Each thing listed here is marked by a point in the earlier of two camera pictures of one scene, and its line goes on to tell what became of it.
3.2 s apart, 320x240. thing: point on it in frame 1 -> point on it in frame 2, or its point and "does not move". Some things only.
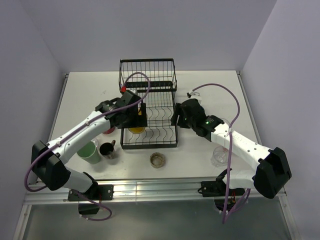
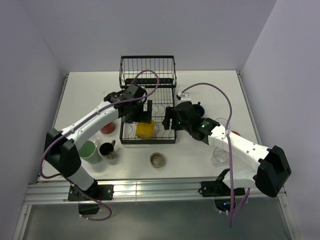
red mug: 109,130 does not move
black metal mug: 106,149 does not move
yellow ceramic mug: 137,130 -> 145,130
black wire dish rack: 154,80 does not move
